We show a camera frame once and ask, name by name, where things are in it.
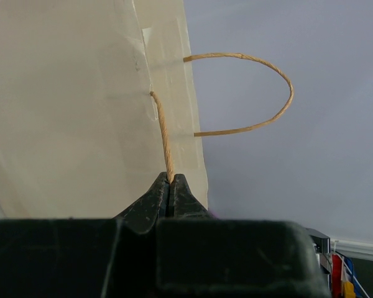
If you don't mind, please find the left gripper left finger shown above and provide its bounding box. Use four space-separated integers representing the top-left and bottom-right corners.
116 172 170 233

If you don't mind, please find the brown paper bag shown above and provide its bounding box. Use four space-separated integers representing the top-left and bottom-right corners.
0 0 295 219

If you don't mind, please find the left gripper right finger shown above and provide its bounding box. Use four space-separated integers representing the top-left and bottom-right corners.
170 174 216 220

